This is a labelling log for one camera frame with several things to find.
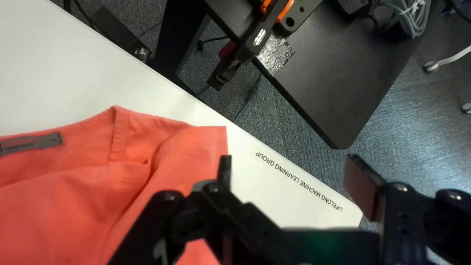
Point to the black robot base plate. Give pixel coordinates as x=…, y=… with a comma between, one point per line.
x=343, y=64

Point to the orange-red shirt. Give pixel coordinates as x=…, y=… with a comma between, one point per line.
x=70, y=195

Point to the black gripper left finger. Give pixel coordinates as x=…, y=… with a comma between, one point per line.
x=236, y=233

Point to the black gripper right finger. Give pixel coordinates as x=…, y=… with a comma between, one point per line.
x=411, y=223

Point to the orange clamp right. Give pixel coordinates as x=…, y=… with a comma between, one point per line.
x=258, y=42

